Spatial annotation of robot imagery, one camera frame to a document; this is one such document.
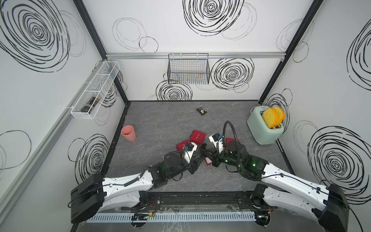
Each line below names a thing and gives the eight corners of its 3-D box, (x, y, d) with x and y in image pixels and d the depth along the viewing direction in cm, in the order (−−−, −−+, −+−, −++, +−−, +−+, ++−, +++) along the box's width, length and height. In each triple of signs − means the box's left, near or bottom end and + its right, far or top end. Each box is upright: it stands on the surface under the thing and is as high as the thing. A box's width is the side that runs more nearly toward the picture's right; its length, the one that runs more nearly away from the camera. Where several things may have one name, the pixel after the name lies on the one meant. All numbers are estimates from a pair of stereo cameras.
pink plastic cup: (125, 142, 98) (119, 134, 90) (128, 133, 103) (123, 124, 95) (136, 142, 98) (131, 134, 90) (138, 133, 103) (134, 124, 95)
